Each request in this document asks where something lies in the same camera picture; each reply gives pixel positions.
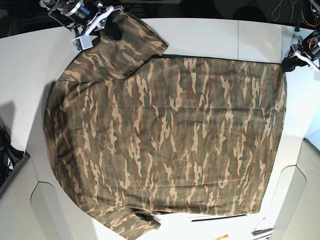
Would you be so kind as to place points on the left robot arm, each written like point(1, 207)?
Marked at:
point(309, 16)

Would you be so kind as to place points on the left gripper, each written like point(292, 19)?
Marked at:
point(302, 55)

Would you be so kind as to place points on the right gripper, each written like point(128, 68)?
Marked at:
point(87, 15)

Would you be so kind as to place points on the camouflage T-shirt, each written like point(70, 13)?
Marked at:
point(132, 133)

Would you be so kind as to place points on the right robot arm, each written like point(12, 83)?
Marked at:
point(57, 10)

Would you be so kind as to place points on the black equipment at left edge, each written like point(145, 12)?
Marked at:
point(9, 156)

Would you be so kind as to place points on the yellow orange object bottom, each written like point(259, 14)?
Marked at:
point(224, 237)

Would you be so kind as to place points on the grey flat tool bottom right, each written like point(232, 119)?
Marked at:
point(260, 229)

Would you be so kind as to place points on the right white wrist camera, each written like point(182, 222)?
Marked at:
point(81, 43)

